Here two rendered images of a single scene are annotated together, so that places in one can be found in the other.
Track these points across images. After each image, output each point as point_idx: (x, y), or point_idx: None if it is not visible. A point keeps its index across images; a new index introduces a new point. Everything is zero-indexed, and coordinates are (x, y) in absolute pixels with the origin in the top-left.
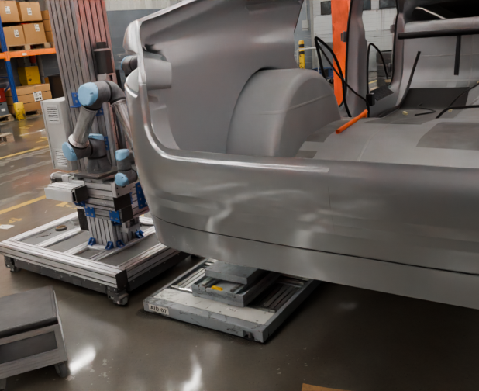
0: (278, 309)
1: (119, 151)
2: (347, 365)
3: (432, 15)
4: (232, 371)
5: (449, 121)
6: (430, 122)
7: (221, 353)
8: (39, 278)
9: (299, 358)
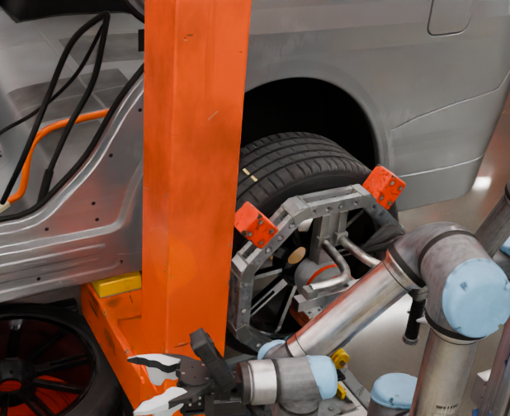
0: None
1: None
2: (259, 286)
3: None
4: (370, 334)
5: (68, 66)
6: (101, 67)
7: (368, 361)
8: None
9: None
